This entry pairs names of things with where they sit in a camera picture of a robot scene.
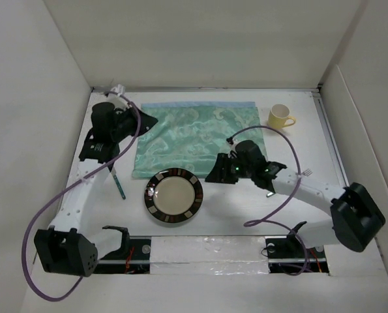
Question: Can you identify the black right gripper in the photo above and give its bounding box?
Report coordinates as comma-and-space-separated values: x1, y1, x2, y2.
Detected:
204, 152, 254, 184

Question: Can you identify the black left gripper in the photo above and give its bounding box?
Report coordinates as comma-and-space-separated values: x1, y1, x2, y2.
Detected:
111, 102, 157, 142

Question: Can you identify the green patterned cloth placemat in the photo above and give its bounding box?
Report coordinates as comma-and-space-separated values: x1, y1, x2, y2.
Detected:
132, 101, 266, 179

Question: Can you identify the dark rimmed cream plate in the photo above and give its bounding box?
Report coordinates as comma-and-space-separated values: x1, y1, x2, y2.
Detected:
143, 168, 203, 224

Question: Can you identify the yellow ceramic mug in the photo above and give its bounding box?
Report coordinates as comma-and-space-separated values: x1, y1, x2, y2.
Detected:
267, 104, 296, 130

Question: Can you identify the green handled silver fork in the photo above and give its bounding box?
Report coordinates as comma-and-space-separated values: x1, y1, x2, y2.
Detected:
265, 168, 313, 198

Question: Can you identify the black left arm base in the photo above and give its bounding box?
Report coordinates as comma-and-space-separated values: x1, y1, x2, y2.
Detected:
93, 236, 151, 275

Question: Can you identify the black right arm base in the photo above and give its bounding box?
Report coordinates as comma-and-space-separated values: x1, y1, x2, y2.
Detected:
261, 235, 329, 275

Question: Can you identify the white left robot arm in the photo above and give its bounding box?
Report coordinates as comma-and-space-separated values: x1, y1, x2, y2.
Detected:
34, 85, 158, 277

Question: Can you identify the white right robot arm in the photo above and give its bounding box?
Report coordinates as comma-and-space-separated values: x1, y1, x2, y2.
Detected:
205, 140, 386, 257

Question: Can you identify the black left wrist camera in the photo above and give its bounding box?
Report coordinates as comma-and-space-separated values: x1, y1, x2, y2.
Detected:
91, 102, 124, 143

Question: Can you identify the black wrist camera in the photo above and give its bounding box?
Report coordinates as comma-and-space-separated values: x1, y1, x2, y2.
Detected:
91, 102, 124, 143
234, 140, 267, 167

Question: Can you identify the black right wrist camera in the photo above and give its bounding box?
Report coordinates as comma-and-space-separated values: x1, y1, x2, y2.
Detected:
234, 140, 267, 167

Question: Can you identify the green handled steak knife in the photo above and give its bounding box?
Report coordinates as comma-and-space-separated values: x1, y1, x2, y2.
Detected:
110, 167, 127, 200

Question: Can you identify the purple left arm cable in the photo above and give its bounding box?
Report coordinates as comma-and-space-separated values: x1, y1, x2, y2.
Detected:
21, 91, 142, 301

